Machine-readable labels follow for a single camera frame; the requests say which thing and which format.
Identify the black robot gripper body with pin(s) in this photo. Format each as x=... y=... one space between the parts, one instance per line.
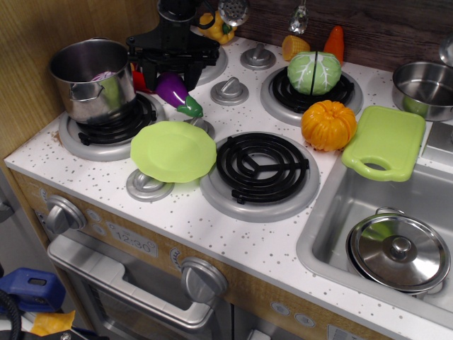
x=172 y=47

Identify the back right stove burner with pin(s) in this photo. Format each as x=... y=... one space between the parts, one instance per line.
x=287 y=105

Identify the grey oven dial right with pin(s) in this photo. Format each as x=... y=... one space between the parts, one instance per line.
x=202 y=282

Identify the grey stove knob centre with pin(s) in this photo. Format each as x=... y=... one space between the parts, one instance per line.
x=229 y=93

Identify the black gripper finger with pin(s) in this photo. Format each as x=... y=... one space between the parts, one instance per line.
x=191 y=76
x=150 y=71

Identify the grey stove knob front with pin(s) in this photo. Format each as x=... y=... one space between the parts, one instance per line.
x=145 y=188

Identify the front right stove burner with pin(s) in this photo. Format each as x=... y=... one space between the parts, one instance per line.
x=261 y=177

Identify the orange toy carrot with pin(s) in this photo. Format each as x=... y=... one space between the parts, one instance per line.
x=335 y=43

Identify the steel saucepan back right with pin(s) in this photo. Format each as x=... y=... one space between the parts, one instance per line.
x=424 y=88

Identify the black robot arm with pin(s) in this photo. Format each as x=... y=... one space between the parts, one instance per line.
x=180 y=12

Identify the green plastic cutting board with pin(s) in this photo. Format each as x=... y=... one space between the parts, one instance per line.
x=386 y=144

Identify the front left stove burner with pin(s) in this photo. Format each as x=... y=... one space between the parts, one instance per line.
x=110 y=141

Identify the grey oven door handle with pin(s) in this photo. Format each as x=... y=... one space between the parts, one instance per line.
x=127 y=298

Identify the steel toy sink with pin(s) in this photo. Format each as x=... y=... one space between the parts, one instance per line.
x=346 y=199

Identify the purple toy cabbage slice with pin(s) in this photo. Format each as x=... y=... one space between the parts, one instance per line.
x=103 y=76

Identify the grey stove knob back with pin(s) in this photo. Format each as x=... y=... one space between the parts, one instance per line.
x=258 y=58

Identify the yellow toy bell pepper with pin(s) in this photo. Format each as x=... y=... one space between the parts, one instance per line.
x=219 y=31

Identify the light green plastic plate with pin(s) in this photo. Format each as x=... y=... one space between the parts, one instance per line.
x=173 y=152

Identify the red toy chili pepper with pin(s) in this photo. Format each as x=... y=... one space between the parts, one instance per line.
x=138 y=79

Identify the blue clamp tool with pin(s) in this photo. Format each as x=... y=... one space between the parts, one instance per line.
x=34 y=290

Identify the hanging steel skimmer spoon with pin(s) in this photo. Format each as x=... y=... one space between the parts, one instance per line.
x=234 y=12

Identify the grey oven dial left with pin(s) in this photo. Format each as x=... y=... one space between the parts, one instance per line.
x=63 y=215

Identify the hanging steel ladle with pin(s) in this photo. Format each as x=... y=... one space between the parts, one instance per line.
x=299 y=18

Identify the yellow cloth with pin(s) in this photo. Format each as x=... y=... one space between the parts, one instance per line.
x=52 y=323

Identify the purple toy eggplant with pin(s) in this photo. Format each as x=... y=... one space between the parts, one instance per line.
x=171 y=88

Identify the grey stove knob under plate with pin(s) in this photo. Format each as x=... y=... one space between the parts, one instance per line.
x=204 y=125

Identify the steel pot with lid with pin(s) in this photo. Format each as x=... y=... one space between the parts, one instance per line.
x=399 y=252

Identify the grey oven dial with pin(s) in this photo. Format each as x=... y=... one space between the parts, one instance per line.
x=63 y=215
x=202 y=282

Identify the tall steel pot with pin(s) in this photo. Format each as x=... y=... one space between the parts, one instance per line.
x=93 y=102

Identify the orange toy pumpkin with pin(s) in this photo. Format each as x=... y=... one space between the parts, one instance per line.
x=328 y=125

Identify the green toy cabbage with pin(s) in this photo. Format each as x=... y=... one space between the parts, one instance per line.
x=314 y=73

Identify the toy corn cob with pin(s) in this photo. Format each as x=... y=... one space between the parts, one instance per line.
x=293 y=45

